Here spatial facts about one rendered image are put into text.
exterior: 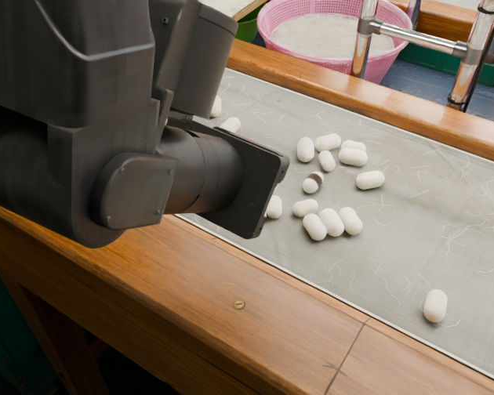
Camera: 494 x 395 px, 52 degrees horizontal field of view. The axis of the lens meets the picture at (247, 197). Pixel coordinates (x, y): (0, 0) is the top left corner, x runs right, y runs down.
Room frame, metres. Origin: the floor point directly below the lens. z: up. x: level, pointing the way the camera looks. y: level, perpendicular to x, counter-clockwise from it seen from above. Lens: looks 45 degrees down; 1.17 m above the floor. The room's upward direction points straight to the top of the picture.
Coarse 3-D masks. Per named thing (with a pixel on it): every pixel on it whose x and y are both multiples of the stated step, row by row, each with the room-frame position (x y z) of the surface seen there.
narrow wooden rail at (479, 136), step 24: (240, 48) 0.75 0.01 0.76; (264, 48) 0.75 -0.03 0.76; (240, 72) 0.71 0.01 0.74; (264, 72) 0.69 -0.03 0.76; (288, 72) 0.67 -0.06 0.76; (312, 72) 0.67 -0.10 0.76; (336, 72) 0.67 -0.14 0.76; (312, 96) 0.64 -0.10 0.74; (336, 96) 0.62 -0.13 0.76; (360, 96) 0.61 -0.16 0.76; (384, 96) 0.61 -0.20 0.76; (408, 96) 0.61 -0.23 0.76; (384, 120) 0.58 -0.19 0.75; (408, 120) 0.56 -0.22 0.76; (432, 120) 0.55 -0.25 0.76; (456, 120) 0.55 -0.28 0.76; (480, 120) 0.55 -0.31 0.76; (456, 144) 0.52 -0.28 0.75; (480, 144) 0.51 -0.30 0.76
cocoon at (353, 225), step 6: (342, 210) 0.39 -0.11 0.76; (348, 210) 0.39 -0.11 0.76; (342, 216) 0.38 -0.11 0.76; (348, 216) 0.38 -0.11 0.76; (354, 216) 0.38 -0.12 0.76; (348, 222) 0.37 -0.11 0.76; (354, 222) 0.37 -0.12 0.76; (360, 222) 0.37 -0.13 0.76; (348, 228) 0.37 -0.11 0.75; (354, 228) 0.37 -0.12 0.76; (360, 228) 0.37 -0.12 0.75; (354, 234) 0.37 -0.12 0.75
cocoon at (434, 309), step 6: (432, 294) 0.28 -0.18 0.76; (438, 294) 0.28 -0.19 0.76; (444, 294) 0.28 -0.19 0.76; (426, 300) 0.28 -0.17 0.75; (432, 300) 0.27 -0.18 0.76; (438, 300) 0.27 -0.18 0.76; (444, 300) 0.27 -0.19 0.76; (426, 306) 0.27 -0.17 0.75; (432, 306) 0.26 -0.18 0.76; (438, 306) 0.26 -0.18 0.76; (444, 306) 0.27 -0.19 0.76; (426, 312) 0.26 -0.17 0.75; (432, 312) 0.26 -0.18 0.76; (438, 312) 0.26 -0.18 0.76; (444, 312) 0.26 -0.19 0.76; (432, 318) 0.26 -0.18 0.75; (438, 318) 0.26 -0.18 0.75
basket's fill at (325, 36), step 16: (304, 16) 0.92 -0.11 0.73; (320, 16) 0.93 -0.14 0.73; (336, 16) 0.93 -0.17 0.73; (352, 16) 0.93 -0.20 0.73; (272, 32) 0.86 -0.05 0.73; (288, 32) 0.86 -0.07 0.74; (304, 32) 0.87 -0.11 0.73; (320, 32) 0.85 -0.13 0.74; (336, 32) 0.87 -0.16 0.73; (352, 32) 0.87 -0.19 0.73; (288, 48) 0.81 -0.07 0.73; (304, 48) 0.81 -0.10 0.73; (320, 48) 0.81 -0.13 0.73; (336, 48) 0.80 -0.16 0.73; (352, 48) 0.80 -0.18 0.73; (384, 48) 0.81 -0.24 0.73
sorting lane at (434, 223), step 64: (256, 128) 0.57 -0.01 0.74; (320, 128) 0.57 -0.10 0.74; (384, 128) 0.57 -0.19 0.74; (320, 192) 0.44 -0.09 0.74; (384, 192) 0.44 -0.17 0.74; (448, 192) 0.44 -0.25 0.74; (256, 256) 0.34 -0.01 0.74; (320, 256) 0.34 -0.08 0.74; (384, 256) 0.34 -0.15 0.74; (448, 256) 0.34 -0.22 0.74; (384, 320) 0.26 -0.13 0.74; (448, 320) 0.26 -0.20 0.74
